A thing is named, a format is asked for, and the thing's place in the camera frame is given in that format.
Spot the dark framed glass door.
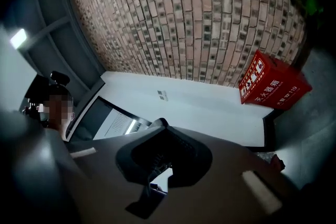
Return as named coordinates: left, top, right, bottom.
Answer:
left=64, top=95, right=153, bottom=143

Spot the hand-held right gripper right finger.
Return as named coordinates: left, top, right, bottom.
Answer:
left=149, top=125, right=303, bottom=224

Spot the red-brown box lid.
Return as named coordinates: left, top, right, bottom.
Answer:
left=239, top=49, right=274, bottom=105

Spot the ceiling light panel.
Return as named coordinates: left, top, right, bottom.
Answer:
left=9, top=28, right=28, bottom=49

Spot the person's head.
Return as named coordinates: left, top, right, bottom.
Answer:
left=41, top=90, right=77, bottom=140

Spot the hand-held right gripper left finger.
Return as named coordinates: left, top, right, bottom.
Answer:
left=0, top=112, right=172, bottom=224

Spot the red fire extinguisher box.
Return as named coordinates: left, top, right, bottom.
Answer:
left=243, top=52, right=313, bottom=110

